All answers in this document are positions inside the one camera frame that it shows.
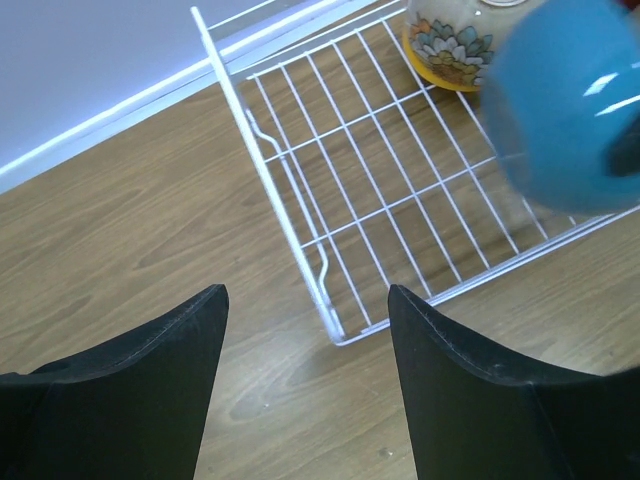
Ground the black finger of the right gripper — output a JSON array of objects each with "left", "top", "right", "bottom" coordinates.
[{"left": 607, "top": 117, "right": 640, "bottom": 177}]

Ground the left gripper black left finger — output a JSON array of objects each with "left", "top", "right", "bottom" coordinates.
[{"left": 1, "top": 284, "right": 229, "bottom": 479}]

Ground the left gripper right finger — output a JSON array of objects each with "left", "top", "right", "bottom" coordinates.
[{"left": 388, "top": 285, "right": 639, "bottom": 479}]

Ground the white bowl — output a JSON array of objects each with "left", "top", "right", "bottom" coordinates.
[{"left": 403, "top": 0, "right": 541, "bottom": 87}]

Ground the white wire dish rack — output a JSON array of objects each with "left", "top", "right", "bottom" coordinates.
[{"left": 191, "top": 1, "right": 614, "bottom": 346}]

